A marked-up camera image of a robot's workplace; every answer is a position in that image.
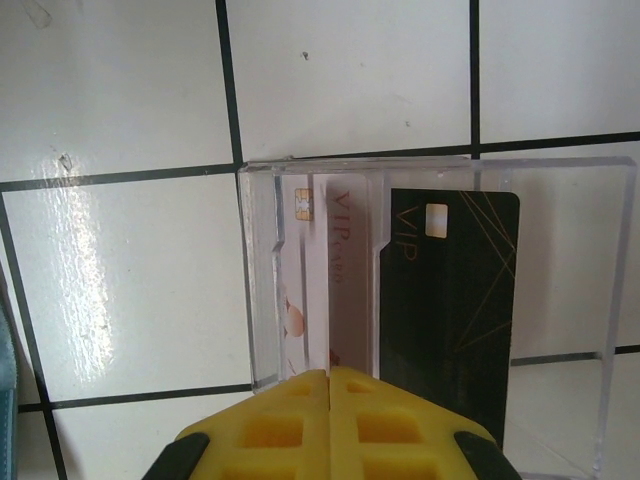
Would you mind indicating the clear acrylic card stand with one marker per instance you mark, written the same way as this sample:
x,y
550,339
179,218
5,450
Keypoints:
x,y
565,250

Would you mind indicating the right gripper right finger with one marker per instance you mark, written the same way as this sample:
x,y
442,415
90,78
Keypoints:
x,y
390,440

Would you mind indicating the white VIP card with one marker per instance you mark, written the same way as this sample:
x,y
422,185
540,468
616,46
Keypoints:
x,y
350,280

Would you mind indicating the black VIP card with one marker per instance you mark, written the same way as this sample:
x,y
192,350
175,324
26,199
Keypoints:
x,y
450,300

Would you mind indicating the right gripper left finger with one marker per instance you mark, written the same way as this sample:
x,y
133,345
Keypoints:
x,y
270,440

